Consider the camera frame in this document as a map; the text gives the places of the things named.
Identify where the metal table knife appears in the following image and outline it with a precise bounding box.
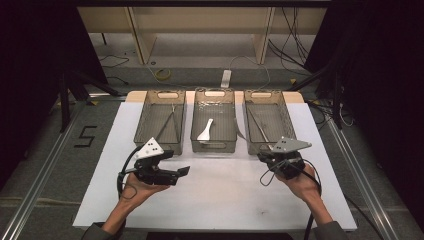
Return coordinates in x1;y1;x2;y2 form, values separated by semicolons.
247;107;273;151

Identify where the person's left hand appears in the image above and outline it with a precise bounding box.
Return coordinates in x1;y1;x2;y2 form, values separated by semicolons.
119;171;171;209

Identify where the person's right hand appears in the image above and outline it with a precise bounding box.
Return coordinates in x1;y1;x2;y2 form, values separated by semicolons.
275;163;323;205

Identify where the black metal stand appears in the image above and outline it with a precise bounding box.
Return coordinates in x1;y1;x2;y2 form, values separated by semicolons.
287;61;345;130
58;68;121;133

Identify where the black curtain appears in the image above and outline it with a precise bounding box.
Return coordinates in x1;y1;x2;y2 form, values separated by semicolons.
0;0;108;189
303;0;424;231

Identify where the hand-held gripper cable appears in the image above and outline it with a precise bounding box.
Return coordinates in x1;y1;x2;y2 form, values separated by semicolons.
116;144;143;201
259;159;323;240

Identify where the aluminium floor rail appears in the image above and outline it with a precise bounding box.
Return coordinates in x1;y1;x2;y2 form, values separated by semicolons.
0;99;93;240
324;116;401;240

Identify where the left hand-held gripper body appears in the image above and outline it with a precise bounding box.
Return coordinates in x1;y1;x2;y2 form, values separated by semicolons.
133;137;180;187

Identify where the clear grey plastic basket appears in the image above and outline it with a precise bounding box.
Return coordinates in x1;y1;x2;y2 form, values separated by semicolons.
243;89;298;156
190;88;238;154
133;89;187;156

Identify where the white ceramic spoon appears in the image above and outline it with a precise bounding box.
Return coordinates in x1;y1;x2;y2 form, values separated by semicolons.
196;118;215;143

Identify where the metal chopstick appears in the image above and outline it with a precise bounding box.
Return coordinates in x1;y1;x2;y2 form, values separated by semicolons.
171;103;181;143
153;108;177;144

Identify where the left hand-held gripper cable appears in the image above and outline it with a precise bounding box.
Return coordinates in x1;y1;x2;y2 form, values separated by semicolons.
116;144;143;201

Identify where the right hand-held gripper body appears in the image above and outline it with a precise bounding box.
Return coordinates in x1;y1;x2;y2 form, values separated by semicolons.
263;135;313;181

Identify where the beige wooden shelf unit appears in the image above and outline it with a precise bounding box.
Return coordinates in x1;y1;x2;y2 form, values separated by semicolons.
76;6;328;66

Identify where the bundle of black cables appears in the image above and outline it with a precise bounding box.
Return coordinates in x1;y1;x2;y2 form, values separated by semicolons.
267;6;313;77

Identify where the right hand-held gripper cable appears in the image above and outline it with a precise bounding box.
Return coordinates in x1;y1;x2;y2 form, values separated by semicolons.
259;159;323;240

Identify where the white power strip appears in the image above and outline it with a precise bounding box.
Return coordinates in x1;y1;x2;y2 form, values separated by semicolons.
220;69;232;89

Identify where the thin black floor cable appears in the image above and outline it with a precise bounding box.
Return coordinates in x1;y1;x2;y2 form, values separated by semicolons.
97;54;130;86

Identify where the yellow coiled cable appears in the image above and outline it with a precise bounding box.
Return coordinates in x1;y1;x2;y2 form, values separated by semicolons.
155;68;172;81

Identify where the white cable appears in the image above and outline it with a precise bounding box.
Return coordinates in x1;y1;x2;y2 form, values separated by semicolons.
229;54;272;91

